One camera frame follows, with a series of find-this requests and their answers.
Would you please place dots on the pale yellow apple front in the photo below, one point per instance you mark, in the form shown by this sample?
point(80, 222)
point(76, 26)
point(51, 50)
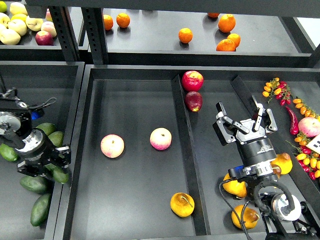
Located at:
point(9, 37)

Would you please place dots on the black shelf post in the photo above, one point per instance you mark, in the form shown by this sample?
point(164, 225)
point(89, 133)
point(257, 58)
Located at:
point(65, 33)

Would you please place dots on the yellow pear under gripper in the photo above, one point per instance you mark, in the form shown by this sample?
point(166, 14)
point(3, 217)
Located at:
point(239, 189)

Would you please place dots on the orange on shelf centre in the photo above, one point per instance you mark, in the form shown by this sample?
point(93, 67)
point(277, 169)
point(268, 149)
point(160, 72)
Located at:
point(185, 35)

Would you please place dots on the white label card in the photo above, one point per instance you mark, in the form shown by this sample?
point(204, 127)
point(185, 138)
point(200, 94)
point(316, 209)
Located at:
point(314, 144)

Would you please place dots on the yellow pear with brown top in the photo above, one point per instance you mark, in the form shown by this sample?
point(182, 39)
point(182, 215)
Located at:
point(284, 162)

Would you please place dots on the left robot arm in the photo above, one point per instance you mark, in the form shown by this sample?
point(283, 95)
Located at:
point(16, 117)

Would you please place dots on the pink apple centre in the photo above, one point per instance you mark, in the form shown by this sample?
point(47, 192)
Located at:
point(160, 138)

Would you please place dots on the pink apple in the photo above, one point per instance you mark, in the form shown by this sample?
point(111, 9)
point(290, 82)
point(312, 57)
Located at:
point(112, 146)
point(160, 138)

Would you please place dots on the black left tray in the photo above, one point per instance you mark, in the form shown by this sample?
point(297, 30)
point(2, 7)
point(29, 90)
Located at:
point(36, 82)

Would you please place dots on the pink peach right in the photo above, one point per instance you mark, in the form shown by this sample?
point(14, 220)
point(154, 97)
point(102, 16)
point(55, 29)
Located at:
point(309, 126)

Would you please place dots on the black middle tray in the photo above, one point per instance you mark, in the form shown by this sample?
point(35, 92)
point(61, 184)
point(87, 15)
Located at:
point(128, 197)

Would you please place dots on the black tray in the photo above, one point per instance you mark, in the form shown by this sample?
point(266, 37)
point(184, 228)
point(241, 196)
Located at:
point(128, 197)
point(36, 82)

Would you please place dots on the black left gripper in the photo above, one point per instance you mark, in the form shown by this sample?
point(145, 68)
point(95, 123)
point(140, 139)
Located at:
point(36, 150)

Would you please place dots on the bright red apple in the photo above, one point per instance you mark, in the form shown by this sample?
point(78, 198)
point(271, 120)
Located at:
point(192, 81)

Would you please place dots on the large orange on shelf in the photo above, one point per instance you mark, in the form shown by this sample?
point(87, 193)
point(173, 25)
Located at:
point(227, 23)

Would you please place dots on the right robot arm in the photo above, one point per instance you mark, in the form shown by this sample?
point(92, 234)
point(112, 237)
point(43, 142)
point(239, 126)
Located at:
point(284, 216)

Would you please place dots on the cherry tomato bunch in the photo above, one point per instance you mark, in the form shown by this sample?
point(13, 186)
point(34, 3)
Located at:
point(279, 90)
point(308, 159)

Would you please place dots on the orange on shelf left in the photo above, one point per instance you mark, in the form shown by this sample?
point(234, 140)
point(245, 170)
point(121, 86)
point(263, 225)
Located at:
point(123, 20)

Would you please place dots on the green avocado lower left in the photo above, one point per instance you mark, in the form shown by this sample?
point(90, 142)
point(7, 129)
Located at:
point(40, 210)

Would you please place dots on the cherry tomato bunch lower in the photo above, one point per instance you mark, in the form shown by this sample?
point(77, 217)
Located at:
point(308, 159)

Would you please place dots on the orange behind post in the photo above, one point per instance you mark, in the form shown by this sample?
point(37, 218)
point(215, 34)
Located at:
point(108, 22)

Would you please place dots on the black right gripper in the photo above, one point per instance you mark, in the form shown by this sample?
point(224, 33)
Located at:
point(253, 145)

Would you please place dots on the pink apple left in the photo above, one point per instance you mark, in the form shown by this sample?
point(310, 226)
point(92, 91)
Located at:
point(112, 146)

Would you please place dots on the green avocado beside upper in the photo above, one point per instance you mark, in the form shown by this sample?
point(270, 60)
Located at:
point(57, 138)

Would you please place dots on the orange behind front orange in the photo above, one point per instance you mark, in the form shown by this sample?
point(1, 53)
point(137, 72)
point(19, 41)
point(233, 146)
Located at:
point(235, 38)

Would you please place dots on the light green lime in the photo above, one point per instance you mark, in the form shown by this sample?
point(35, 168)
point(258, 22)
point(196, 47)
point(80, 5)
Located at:
point(8, 153)

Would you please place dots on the red apple on shelf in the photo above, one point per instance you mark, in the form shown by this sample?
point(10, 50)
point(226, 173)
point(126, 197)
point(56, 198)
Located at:
point(44, 38)

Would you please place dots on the dark red apple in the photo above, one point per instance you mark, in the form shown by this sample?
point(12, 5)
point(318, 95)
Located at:
point(193, 101)

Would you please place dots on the orange front right shelf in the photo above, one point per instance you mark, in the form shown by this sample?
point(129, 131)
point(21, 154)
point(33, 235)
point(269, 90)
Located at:
point(226, 45)

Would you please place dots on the dark green avocado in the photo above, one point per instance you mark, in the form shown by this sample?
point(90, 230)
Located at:
point(58, 174)

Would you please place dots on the cherry tomato bunch upper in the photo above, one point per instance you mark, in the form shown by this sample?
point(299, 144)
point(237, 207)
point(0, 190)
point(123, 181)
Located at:
point(279, 90)

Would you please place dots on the red chili pepper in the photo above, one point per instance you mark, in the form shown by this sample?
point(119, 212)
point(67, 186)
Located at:
point(294, 129)

